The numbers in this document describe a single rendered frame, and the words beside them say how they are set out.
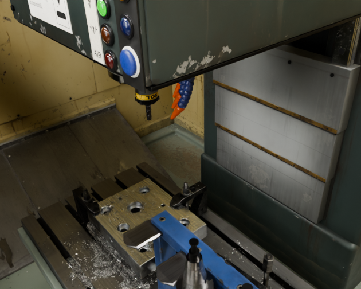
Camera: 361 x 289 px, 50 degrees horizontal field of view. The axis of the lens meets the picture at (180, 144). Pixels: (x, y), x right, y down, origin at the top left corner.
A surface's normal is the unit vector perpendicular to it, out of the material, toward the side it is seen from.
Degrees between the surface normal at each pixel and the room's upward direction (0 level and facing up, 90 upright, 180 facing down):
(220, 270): 0
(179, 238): 0
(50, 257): 0
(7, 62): 90
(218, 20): 90
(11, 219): 24
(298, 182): 90
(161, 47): 90
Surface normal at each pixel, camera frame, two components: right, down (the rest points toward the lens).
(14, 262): 0.22, -0.62
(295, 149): -0.77, 0.35
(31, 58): 0.63, 0.40
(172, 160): -0.04, -0.84
